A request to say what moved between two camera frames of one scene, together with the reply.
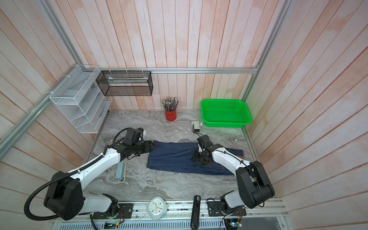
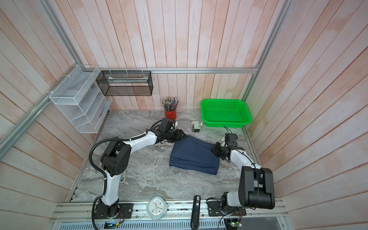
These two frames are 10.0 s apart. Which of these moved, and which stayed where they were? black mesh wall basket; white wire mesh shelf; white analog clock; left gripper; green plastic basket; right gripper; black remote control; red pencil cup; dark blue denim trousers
Moved: dark blue denim trousers; right gripper; left gripper
Stayed: white analog clock; black mesh wall basket; white wire mesh shelf; green plastic basket; red pencil cup; black remote control
